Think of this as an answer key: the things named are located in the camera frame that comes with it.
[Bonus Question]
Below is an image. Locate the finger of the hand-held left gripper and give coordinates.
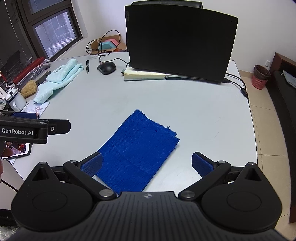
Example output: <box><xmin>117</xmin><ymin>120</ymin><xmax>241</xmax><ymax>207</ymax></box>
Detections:
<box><xmin>47</xmin><ymin>119</ymin><xmax>71</xmax><ymax>135</ymax></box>
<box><xmin>11</xmin><ymin>112</ymin><xmax>40</xmax><ymax>120</ymax></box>

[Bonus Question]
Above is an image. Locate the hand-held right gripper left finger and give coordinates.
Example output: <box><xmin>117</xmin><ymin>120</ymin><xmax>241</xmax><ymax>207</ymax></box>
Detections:
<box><xmin>24</xmin><ymin>152</ymin><xmax>117</xmax><ymax>201</ymax></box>

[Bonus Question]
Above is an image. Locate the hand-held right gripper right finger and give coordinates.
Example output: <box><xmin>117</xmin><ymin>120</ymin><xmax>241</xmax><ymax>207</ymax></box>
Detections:
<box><xmin>178</xmin><ymin>152</ymin><xmax>272</xmax><ymax>201</ymax></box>

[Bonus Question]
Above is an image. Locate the light blue towel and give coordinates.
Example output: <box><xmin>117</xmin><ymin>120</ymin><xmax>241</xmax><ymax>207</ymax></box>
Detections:
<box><xmin>33</xmin><ymin>58</ymin><xmax>84</xmax><ymax>104</ymax></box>

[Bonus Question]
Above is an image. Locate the person's left hand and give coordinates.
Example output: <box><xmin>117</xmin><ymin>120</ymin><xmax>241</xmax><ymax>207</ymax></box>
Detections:
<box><xmin>0</xmin><ymin>148</ymin><xmax>14</xmax><ymax>175</ymax></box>

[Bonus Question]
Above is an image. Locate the white jar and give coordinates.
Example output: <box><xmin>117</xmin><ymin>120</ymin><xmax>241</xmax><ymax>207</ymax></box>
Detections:
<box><xmin>6</xmin><ymin>88</ymin><xmax>27</xmax><ymax>112</ymax></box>

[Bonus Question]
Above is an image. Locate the printed paper leaflet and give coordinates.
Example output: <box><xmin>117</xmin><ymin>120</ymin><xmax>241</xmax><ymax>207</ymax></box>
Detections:
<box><xmin>23</xmin><ymin>100</ymin><xmax>50</xmax><ymax>115</ymax></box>

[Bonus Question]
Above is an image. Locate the white tablet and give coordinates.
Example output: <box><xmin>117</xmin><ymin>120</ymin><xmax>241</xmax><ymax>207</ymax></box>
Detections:
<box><xmin>2</xmin><ymin>142</ymin><xmax>31</xmax><ymax>160</ymax></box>

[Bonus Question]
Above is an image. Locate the brown loofah sponge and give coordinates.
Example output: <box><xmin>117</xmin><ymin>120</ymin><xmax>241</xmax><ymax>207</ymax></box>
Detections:
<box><xmin>20</xmin><ymin>80</ymin><xmax>37</xmax><ymax>97</ymax></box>

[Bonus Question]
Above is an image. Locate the red folder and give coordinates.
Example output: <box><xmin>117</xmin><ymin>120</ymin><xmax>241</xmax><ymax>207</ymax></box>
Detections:
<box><xmin>13</xmin><ymin>57</ymin><xmax>45</xmax><ymax>84</ymax></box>

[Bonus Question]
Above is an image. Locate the stack of papers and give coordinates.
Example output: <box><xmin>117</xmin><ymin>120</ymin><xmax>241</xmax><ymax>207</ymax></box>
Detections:
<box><xmin>17</xmin><ymin>62</ymin><xmax>51</xmax><ymax>84</ymax></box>

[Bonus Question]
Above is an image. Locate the black computer mouse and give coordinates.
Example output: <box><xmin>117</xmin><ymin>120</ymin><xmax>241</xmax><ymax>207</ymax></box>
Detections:
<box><xmin>97</xmin><ymin>62</ymin><xmax>116</xmax><ymax>75</ymax></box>

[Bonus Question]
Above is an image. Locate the cardboard box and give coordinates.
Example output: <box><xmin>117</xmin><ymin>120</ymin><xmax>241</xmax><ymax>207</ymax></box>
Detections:
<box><xmin>90</xmin><ymin>35</ymin><xmax>127</xmax><ymax>53</ymax></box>

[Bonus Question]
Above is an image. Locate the dark framed window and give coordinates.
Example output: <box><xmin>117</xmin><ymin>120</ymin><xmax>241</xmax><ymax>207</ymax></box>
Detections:
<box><xmin>0</xmin><ymin>0</ymin><xmax>84</xmax><ymax>70</ymax></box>

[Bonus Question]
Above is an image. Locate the teal box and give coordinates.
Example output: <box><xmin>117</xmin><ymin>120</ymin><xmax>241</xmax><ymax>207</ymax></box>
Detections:
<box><xmin>99</xmin><ymin>42</ymin><xmax>117</xmax><ymax>52</ymax></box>

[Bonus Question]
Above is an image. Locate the black sofa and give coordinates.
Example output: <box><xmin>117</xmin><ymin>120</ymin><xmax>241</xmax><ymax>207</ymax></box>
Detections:
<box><xmin>266</xmin><ymin>70</ymin><xmax>296</xmax><ymax>224</ymax></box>

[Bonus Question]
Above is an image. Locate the cream notebook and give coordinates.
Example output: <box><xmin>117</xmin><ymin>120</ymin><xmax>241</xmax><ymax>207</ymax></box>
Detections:
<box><xmin>122</xmin><ymin>64</ymin><xmax>168</xmax><ymax>81</ymax></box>

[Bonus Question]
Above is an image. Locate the red waste bin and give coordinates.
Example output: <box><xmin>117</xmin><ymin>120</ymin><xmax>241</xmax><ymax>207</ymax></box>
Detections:
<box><xmin>252</xmin><ymin>65</ymin><xmax>271</xmax><ymax>90</ymax></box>

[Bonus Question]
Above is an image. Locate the grey cushion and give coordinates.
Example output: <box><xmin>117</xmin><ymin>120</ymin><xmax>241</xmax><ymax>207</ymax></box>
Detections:
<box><xmin>282</xmin><ymin>70</ymin><xmax>296</xmax><ymax>89</ymax></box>

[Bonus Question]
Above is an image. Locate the black monitor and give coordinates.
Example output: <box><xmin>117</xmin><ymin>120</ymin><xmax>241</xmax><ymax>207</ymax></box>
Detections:
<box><xmin>124</xmin><ymin>4</ymin><xmax>238</xmax><ymax>84</ymax></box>

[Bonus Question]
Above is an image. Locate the black mouse cable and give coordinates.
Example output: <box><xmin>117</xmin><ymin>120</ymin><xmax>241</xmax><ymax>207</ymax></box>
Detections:
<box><xmin>86</xmin><ymin>30</ymin><xmax>130</xmax><ymax>66</ymax></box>

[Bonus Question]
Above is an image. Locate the black laptop cable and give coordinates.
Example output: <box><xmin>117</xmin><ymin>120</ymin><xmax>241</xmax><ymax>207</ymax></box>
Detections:
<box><xmin>223</xmin><ymin>73</ymin><xmax>250</xmax><ymax>100</ymax></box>

